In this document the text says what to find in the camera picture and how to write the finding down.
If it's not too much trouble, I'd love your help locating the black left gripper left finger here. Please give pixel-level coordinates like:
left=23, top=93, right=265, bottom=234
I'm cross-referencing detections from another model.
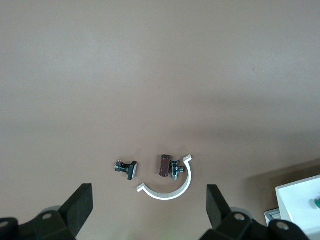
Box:
left=0, top=183, right=94, bottom=240

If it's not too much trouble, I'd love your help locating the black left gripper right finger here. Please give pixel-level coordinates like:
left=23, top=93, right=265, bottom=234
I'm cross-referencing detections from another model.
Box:
left=199, top=184, right=310, bottom=240

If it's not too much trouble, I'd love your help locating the cream plastic drawer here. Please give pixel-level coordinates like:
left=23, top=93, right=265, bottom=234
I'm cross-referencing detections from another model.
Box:
left=274, top=174, right=320, bottom=234

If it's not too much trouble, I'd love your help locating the black square push button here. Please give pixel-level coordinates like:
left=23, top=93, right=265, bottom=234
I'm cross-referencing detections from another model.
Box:
left=114, top=160, right=139, bottom=182

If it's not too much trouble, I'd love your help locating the brown cylinder capacitor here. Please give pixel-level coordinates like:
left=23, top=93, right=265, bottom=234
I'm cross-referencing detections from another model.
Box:
left=158, top=154, right=174, bottom=178

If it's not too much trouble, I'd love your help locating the brown table mat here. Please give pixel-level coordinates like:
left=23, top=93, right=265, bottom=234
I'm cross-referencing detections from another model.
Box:
left=0, top=0, right=320, bottom=240

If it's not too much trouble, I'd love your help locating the white half-ring pipe clamp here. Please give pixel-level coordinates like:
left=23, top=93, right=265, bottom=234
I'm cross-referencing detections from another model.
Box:
left=136, top=153, right=194, bottom=201

